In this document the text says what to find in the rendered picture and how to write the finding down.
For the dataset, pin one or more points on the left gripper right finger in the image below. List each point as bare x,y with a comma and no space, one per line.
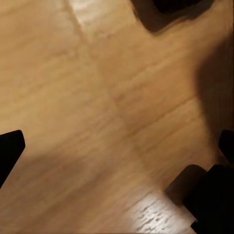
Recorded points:
226,145

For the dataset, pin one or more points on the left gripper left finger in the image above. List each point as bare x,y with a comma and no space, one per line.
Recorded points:
12,145

